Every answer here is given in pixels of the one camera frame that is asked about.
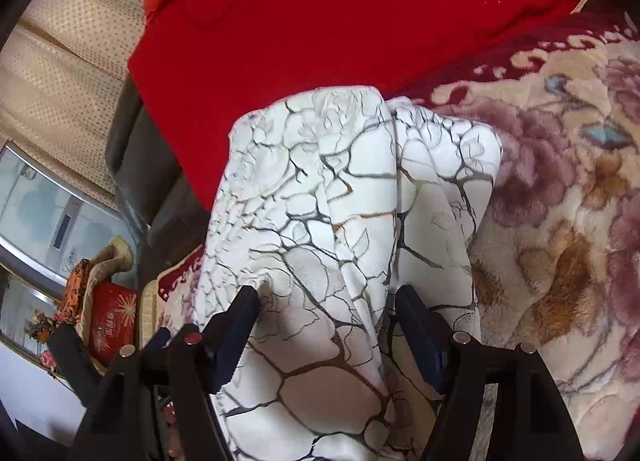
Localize dark brown leather sofa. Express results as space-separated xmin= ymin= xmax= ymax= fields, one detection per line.
xmin=104 ymin=72 xmax=212 ymax=287

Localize floral red plush blanket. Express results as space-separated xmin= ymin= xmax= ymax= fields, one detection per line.
xmin=139 ymin=0 xmax=640 ymax=461

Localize red gift box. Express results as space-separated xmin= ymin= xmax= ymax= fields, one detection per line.
xmin=88 ymin=280 xmax=138 ymax=367

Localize flower bouquet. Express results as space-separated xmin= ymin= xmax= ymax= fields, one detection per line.
xmin=25 ymin=309 xmax=58 ymax=373

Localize beige fur-trimmed coat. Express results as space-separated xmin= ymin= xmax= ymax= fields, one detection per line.
xmin=75 ymin=236 xmax=134 ymax=345

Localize orange black patterned cloth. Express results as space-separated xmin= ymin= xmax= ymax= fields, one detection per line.
xmin=53 ymin=259 xmax=92 ymax=325

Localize silver refrigerator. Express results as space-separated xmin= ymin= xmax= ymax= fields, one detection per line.
xmin=0 ymin=143 xmax=137 ymax=365

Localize white crackle-print coat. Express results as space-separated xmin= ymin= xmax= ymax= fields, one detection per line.
xmin=195 ymin=86 xmax=502 ymax=460

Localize beige dotted curtain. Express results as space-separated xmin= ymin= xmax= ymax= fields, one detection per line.
xmin=1 ymin=0 xmax=145 ymax=207

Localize red folded quilt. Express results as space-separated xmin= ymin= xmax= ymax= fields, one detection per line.
xmin=128 ymin=0 xmax=579 ymax=208

